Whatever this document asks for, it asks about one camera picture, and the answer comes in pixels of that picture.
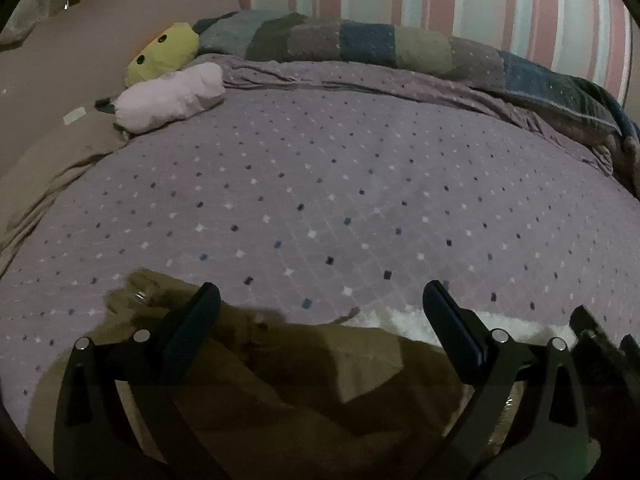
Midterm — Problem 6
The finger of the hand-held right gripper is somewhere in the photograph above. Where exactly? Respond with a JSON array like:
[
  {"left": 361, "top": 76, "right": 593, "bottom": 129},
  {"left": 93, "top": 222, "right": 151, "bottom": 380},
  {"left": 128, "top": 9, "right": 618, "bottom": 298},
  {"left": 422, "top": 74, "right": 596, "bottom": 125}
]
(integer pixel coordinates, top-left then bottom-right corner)
[{"left": 570, "top": 305, "right": 621, "bottom": 361}]

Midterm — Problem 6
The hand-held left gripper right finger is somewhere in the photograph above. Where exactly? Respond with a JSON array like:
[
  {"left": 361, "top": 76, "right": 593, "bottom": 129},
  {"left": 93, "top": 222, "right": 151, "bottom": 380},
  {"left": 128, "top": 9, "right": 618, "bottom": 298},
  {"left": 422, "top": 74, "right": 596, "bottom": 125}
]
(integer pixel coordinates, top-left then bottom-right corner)
[{"left": 422, "top": 281, "right": 591, "bottom": 480}]

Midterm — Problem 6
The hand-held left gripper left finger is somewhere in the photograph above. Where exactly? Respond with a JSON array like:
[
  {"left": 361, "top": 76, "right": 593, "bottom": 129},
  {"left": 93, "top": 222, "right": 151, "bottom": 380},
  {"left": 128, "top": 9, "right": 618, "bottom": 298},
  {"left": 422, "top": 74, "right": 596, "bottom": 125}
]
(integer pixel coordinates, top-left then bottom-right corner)
[{"left": 52, "top": 282, "right": 222, "bottom": 480}]

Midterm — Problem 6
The brown padded coat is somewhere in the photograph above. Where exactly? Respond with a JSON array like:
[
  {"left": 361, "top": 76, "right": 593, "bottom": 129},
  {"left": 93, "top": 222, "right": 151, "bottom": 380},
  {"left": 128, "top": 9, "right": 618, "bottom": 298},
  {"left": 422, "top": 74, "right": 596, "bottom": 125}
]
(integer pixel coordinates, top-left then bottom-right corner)
[{"left": 27, "top": 267, "right": 577, "bottom": 480}]

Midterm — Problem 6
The purple dotted bed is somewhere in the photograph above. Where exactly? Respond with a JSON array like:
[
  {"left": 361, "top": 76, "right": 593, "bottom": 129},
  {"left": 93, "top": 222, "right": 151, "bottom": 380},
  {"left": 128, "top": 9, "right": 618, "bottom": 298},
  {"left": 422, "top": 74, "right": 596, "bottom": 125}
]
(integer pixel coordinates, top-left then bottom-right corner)
[{"left": 0, "top": 52, "right": 640, "bottom": 463}]

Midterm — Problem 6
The beige bed sheet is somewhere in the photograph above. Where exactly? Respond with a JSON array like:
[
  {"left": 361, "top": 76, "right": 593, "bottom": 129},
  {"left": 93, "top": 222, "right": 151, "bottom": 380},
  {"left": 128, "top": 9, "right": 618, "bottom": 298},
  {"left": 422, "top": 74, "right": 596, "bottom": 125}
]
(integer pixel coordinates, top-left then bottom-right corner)
[{"left": 0, "top": 110, "right": 132, "bottom": 273}]

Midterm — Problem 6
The pink plush pillow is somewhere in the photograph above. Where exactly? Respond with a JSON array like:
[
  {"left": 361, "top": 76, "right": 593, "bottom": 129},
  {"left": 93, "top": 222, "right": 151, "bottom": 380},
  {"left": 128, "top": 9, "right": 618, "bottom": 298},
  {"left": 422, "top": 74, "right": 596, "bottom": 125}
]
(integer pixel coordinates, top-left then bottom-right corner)
[{"left": 114, "top": 62, "right": 227, "bottom": 135}]

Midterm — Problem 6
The yellow plush pillow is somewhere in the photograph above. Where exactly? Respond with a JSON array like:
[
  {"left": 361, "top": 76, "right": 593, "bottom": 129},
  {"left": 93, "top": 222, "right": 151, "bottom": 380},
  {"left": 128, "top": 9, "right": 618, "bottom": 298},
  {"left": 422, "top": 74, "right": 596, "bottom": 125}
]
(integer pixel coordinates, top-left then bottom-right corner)
[{"left": 125, "top": 22, "right": 201, "bottom": 88}]

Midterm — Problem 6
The patchwork quilt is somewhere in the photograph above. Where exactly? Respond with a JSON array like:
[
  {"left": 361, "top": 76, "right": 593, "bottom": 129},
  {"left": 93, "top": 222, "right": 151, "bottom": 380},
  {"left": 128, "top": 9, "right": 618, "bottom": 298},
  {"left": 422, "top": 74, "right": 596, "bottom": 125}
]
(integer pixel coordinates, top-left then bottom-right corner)
[{"left": 192, "top": 10, "right": 640, "bottom": 137}]

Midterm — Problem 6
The beige pillow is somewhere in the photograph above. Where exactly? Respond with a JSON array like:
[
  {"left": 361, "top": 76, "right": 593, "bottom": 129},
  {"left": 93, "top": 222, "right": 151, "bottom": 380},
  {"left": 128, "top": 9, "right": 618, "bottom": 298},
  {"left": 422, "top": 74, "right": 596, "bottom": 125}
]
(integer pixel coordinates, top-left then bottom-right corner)
[{"left": 0, "top": 0, "right": 242, "bottom": 176}]

